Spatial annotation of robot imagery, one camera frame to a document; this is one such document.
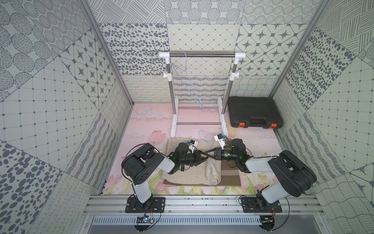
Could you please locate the aluminium mounting rail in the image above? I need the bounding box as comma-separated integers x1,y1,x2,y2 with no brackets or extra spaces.
83,195,323,215

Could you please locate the right black controller box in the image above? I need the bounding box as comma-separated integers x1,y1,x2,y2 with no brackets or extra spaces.
260,216,275,232

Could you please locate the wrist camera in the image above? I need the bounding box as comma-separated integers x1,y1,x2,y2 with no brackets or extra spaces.
214,134,227,150
187,139,198,153

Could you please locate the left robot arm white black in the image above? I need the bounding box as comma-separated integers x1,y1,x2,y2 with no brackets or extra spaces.
121,140,208,207

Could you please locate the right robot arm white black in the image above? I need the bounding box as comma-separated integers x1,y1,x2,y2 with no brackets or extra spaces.
203,138,317,210

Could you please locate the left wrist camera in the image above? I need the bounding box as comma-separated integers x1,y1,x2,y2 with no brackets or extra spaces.
187,139,198,153

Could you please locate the black plastic tool case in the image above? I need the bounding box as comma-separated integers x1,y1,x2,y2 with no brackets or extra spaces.
228,96,283,129

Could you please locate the white steel clothes rack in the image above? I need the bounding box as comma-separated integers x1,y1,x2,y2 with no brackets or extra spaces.
157,51,246,138

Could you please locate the brown plaid scarf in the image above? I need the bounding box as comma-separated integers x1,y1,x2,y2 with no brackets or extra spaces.
163,138,243,188

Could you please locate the light blue wire hanger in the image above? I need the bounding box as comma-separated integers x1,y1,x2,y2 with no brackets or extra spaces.
198,130,216,186
172,51,203,109

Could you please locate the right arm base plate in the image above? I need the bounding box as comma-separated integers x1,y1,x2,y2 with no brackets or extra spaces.
239,196,282,213

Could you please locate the beige wool scarf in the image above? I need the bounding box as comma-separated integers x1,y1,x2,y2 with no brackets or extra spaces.
162,137,222,186

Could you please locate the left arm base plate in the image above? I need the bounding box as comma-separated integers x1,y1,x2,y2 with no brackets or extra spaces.
125,196,166,213

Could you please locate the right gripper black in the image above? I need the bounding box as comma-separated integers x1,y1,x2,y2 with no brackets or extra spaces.
204,147,238,161

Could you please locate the green circuit board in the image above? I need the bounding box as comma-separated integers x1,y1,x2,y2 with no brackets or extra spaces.
137,215,154,224

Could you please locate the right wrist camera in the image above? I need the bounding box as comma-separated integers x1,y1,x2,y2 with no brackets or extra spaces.
214,134,227,150

